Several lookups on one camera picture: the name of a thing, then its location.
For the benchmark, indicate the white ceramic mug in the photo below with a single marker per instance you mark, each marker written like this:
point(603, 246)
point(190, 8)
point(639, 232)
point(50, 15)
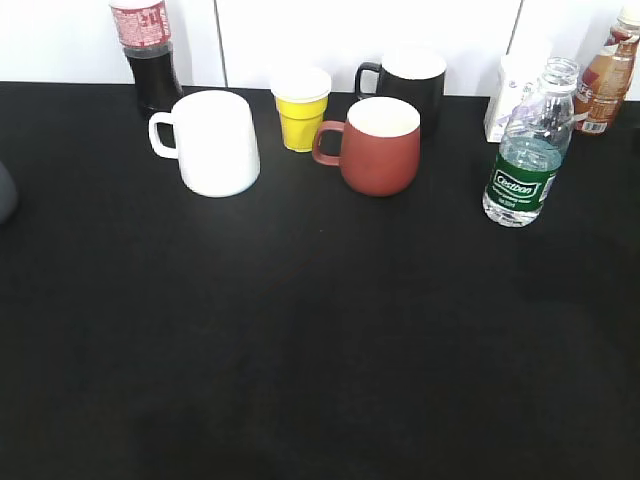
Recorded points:
point(211, 135)

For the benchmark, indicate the clear water bottle green label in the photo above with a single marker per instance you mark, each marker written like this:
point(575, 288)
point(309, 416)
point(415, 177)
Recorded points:
point(533, 147)

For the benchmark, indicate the yellow plastic cup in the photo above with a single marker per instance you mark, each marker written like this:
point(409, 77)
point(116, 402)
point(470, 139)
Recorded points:
point(301, 98)

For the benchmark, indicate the red-brown ceramic mug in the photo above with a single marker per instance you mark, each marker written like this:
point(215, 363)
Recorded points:
point(380, 147)

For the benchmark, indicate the black ceramic mug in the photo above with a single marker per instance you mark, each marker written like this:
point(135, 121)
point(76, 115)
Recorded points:
point(415, 75)

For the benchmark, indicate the white purple milk carton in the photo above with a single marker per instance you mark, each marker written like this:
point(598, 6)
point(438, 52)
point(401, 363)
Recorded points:
point(517, 77)

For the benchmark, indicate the cola bottle red label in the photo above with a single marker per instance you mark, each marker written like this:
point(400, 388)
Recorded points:
point(145, 36)

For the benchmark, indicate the dark grey round object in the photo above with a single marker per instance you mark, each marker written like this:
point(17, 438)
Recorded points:
point(9, 198)

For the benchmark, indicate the brown tea drink bottle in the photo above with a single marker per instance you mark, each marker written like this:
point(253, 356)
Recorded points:
point(605, 82)

